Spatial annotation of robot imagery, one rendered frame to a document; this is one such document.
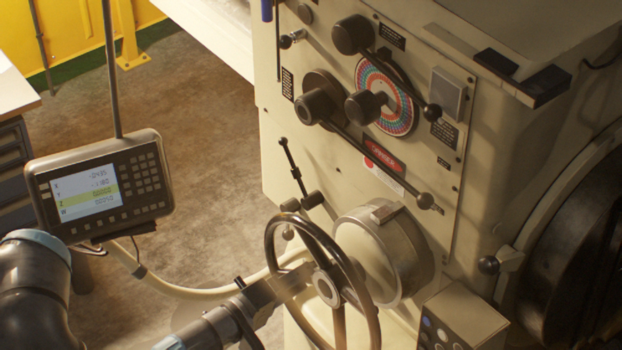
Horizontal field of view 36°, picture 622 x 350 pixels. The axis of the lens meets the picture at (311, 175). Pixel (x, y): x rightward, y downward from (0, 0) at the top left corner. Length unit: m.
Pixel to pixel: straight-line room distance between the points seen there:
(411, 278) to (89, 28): 2.91
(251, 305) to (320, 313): 1.16
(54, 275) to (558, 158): 0.97
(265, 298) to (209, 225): 2.23
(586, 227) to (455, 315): 0.31
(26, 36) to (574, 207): 3.06
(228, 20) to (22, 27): 1.70
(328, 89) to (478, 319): 0.57
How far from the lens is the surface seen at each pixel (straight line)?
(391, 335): 2.83
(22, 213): 3.42
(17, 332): 1.50
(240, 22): 2.92
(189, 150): 4.29
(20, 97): 3.17
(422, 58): 1.78
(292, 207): 2.42
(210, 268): 3.79
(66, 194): 2.39
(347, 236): 2.05
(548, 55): 1.68
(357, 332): 2.83
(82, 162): 2.36
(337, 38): 1.85
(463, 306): 1.97
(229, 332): 1.74
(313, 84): 2.07
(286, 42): 2.02
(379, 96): 1.87
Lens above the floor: 2.85
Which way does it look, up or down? 44 degrees down
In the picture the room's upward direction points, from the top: straight up
